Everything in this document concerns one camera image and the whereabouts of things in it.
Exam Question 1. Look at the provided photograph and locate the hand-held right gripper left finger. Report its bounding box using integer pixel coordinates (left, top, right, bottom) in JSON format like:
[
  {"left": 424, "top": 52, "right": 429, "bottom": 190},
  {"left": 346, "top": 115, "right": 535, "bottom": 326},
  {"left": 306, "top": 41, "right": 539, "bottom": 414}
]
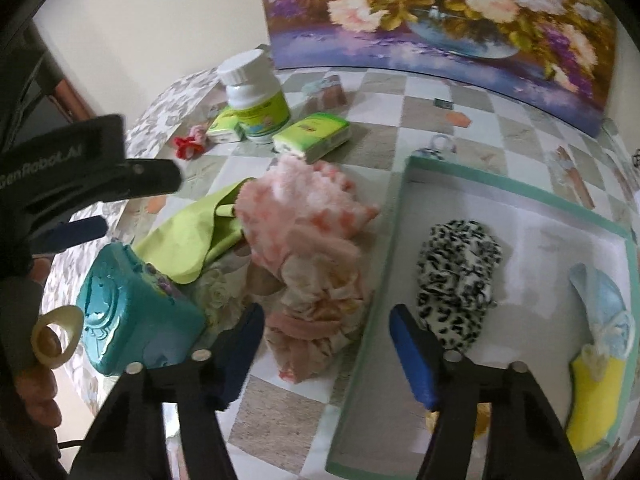
[{"left": 67, "top": 302, "right": 266, "bottom": 480}]

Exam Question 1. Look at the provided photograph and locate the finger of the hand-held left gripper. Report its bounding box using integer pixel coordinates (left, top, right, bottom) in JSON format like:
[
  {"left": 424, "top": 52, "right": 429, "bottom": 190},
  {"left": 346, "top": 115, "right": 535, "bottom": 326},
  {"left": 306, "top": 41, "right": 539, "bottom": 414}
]
[
  {"left": 32, "top": 216, "right": 108, "bottom": 256},
  {"left": 122, "top": 158, "right": 182, "bottom": 196}
]

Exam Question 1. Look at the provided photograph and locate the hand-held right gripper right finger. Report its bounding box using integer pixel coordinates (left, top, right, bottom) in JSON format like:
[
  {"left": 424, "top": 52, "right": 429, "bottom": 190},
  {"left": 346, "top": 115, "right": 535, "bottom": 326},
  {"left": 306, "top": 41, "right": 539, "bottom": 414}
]
[{"left": 389, "top": 304, "right": 586, "bottom": 480}]

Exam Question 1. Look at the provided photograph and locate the red and pink hair tie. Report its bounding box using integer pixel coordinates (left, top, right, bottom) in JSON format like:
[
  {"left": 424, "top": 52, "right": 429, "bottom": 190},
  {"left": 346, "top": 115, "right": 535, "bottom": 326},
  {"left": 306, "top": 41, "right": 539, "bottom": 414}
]
[{"left": 174, "top": 124, "right": 207, "bottom": 160}]

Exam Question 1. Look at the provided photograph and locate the light green cloth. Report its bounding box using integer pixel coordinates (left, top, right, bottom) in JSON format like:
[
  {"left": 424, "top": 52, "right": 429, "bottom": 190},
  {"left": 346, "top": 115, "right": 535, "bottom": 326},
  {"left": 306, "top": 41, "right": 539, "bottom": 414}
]
[{"left": 134, "top": 177, "right": 251, "bottom": 285}]

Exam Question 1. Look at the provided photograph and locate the pink floral scrunchie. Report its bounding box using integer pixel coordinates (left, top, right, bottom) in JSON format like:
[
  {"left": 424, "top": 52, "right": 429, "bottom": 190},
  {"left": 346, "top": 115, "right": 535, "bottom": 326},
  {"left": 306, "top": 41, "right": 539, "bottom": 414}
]
[{"left": 262, "top": 255, "right": 373, "bottom": 386}]

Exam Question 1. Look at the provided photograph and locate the green tissue pack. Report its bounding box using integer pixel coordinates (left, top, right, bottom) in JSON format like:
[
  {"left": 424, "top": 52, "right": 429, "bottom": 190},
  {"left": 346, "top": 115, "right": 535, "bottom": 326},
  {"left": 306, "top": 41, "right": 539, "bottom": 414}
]
[
  {"left": 206, "top": 106, "right": 246, "bottom": 144},
  {"left": 271, "top": 114, "right": 354, "bottom": 165}
]

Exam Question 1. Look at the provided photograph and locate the leopard print scrunchie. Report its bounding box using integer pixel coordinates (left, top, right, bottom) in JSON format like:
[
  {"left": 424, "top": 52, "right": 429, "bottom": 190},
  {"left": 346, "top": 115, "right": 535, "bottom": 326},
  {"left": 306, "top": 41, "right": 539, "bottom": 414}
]
[{"left": 416, "top": 220, "right": 502, "bottom": 353}]

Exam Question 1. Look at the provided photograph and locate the pink chevron fluffy towel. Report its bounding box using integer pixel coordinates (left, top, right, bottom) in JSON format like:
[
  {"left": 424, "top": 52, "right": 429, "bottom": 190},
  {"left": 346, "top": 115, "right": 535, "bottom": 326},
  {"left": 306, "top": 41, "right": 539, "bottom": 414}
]
[{"left": 234, "top": 155, "right": 381, "bottom": 301}]

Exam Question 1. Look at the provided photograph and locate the white tray with green rim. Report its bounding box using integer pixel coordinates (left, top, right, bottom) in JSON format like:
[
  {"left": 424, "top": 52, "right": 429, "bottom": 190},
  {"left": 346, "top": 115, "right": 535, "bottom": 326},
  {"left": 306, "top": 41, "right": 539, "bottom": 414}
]
[{"left": 325, "top": 152, "right": 640, "bottom": 480}]

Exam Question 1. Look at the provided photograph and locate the blue cloth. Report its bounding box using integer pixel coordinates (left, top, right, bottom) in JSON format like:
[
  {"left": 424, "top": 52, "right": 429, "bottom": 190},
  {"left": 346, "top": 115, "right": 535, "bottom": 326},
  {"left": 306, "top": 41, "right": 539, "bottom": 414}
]
[{"left": 568, "top": 262, "right": 636, "bottom": 381}]

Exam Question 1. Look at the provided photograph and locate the person's left hand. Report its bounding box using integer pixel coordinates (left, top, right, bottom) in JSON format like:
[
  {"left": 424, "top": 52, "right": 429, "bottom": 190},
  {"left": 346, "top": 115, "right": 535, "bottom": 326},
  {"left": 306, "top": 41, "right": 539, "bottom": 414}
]
[{"left": 0, "top": 277, "right": 66, "bottom": 433}]

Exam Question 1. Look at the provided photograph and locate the grey leaf print tablecloth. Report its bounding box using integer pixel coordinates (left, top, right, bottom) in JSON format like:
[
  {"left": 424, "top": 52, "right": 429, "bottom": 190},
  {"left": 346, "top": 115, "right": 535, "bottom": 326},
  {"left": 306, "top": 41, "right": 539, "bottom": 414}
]
[{"left": 37, "top": 67, "right": 231, "bottom": 411}]

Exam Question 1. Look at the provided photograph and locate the teal plastic toy box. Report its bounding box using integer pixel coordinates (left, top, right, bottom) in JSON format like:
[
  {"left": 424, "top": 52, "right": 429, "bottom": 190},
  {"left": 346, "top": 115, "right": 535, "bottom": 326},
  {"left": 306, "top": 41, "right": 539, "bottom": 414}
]
[{"left": 76, "top": 243, "right": 207, "bottom": 376}]

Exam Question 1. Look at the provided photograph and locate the white pill bottle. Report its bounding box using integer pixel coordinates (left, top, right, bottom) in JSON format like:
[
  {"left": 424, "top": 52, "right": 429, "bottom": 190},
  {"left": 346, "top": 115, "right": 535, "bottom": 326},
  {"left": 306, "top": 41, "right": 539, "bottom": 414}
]
[{"left": 217, "top": 49, "right": 292, "bottom": 145}]

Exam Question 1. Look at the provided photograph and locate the flower painting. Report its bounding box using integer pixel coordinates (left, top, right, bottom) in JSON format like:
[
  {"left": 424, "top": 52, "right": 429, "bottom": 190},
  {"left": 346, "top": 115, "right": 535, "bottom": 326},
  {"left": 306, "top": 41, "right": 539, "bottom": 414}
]
[{"left": 255, "top": 0, "right": 620, "bottom": 138}]

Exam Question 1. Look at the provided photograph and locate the cream plastic ring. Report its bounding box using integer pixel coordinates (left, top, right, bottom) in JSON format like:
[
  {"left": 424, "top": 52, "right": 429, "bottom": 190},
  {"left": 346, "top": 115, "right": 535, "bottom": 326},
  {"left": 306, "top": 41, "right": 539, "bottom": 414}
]
[{"left": 31, "top": 305, "right": 85, "bottom": 367}]

